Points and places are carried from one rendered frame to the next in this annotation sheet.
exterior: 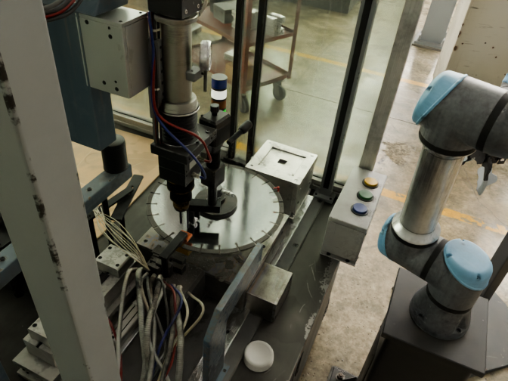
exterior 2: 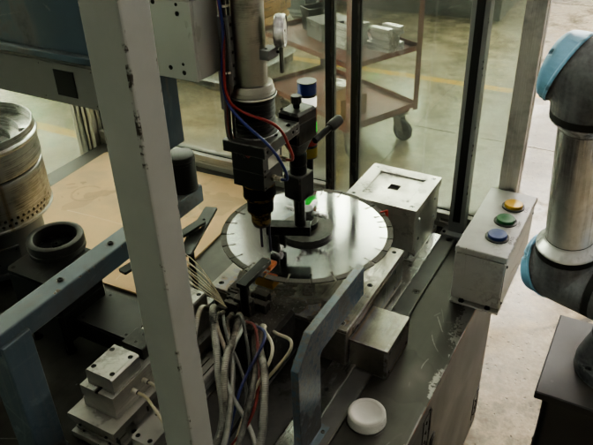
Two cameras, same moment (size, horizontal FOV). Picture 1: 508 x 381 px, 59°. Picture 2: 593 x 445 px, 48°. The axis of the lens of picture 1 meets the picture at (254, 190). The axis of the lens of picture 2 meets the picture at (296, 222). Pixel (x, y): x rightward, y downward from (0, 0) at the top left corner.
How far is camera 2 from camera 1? 0.27 m
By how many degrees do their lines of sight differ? 10
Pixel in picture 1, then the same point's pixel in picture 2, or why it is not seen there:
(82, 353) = (158, 249)
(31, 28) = not seen: outside the picture
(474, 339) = not seen: outside the picture
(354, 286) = (519, 381)
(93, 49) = (159, 31)
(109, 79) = (176, 63)
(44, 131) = (135, 12)
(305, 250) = (430, 297)
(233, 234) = (327, 263)
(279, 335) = (394, 394)
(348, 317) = (512, 422)
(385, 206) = not seen: hidden behind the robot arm
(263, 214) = (366, 240)
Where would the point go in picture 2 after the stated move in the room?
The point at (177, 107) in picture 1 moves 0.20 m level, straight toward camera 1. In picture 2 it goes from (251, 92) to (252, 149)
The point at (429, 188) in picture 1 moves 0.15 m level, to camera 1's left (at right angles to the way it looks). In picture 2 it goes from (572, 182) to (480, 178)
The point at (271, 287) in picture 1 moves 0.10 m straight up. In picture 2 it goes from (380, 333) to (382, 292)
